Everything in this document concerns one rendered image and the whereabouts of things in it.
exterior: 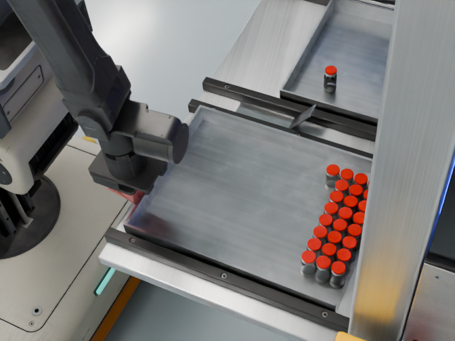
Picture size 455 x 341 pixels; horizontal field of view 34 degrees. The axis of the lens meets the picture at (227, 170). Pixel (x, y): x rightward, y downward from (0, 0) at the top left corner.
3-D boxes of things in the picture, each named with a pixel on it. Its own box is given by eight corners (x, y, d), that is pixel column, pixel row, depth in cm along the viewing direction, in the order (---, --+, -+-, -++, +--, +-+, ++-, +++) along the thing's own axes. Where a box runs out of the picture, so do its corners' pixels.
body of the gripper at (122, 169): (148, 198, 108) (139, 168, 102) (89, 177, 111) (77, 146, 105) (169, 165, 111) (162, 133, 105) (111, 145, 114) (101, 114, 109)
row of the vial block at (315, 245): (354, 187, 118) (356, 170, 114) (312, 280, 109) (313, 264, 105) (340, 183, 119) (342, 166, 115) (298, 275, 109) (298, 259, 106)
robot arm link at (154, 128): (99, 59, 98) (72, 114, 94) (179, 76, 95) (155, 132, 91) (122, 109, 108) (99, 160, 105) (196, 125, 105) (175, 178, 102)
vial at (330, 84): (338, 85, 131) (339, 67, 128) (333, 93, 130) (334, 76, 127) (326, 82, 132) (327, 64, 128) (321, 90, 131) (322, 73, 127)
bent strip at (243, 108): (316, 126, 126) (317, 103, 121) (309, 139, 125) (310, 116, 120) (241, 103, 131) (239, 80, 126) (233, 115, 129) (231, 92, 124)
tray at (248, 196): (392, 178, 119) (394, 166, 116) (334, 316, 105) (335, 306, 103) (202, 118, 129) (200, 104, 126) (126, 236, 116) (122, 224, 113)
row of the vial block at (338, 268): (381, 197, 117) (384, 179, 113) (341, 291, 107) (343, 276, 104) (367, 192, 117) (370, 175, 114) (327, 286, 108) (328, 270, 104)
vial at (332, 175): (340, 183, 119) (342, 166, 115) (336, 193, 118) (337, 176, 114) (328, 178, 119) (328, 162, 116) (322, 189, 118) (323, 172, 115)
